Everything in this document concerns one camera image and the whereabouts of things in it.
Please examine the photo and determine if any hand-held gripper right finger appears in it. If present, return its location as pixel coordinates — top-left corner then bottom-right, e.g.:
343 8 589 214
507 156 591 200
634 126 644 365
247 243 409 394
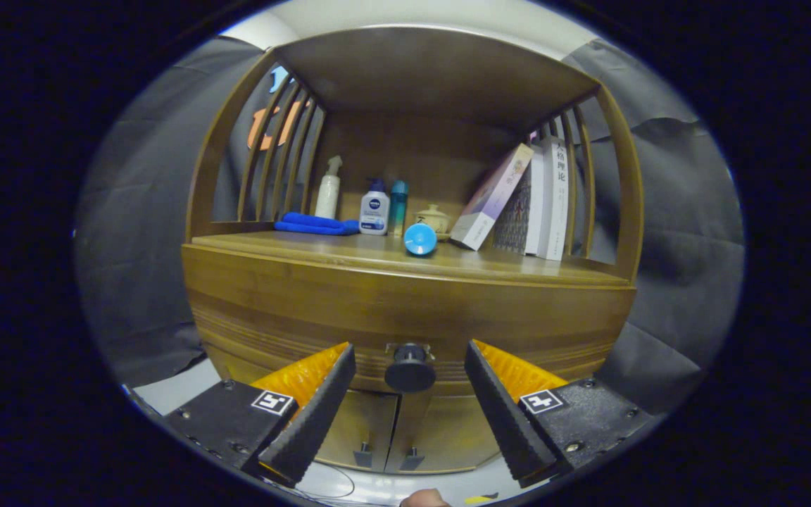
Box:
464 339 653 488

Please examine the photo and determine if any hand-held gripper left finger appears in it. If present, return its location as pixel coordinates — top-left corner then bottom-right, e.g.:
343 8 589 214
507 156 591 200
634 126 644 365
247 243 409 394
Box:
163 342 357 488

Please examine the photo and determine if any wooden drawer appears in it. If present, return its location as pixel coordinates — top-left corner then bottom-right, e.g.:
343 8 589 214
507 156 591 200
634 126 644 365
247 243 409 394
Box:
182 244 637 395

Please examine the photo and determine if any blue squeeze tube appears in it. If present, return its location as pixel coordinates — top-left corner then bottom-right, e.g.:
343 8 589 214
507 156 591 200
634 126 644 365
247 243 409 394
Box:
403 223 439 256

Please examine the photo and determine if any wooden countertop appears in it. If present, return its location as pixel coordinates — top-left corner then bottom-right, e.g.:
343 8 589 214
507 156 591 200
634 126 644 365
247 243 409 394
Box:
191 231 631 288

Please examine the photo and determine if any wooden cabinet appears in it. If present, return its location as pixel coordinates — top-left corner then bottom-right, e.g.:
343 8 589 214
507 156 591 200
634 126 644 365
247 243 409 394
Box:
182 27 646 474

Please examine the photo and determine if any patterned cover book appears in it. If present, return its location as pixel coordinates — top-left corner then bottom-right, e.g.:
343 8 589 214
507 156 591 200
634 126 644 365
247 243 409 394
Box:
493 165 533 254

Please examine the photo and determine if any folded blue cloth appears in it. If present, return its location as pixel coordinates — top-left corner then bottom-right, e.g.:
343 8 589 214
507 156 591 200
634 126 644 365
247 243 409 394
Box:
274 212 360 236

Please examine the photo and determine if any lidded ceramic tea cup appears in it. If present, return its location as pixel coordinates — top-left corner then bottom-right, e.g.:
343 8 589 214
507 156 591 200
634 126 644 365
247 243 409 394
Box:
414 204 452 237

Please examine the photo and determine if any plain white book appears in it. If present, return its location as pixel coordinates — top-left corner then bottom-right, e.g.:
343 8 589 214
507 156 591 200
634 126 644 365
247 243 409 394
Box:
524 144 547 256

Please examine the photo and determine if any pastel cover book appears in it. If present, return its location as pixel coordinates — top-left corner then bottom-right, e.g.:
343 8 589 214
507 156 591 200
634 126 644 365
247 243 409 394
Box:
450 144 534 251

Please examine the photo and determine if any white bottle with blue cap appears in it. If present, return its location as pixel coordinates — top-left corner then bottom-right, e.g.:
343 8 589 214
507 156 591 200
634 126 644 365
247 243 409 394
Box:
359 178 391 236

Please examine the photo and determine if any white pump bottle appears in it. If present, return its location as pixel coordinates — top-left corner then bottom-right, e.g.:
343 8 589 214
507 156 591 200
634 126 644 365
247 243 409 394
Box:
315 156 344 220

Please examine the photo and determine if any teal bottle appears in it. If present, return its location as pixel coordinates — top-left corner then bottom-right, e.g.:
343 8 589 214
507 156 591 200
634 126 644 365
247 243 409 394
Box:
388 180 409 237

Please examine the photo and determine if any black backdrop cloth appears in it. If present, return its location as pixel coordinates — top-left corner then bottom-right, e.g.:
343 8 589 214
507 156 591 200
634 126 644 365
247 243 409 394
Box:
75 35 744 416

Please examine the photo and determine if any tangle of floor cables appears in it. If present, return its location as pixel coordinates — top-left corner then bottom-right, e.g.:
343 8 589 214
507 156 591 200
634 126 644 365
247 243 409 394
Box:
293 461 357 501

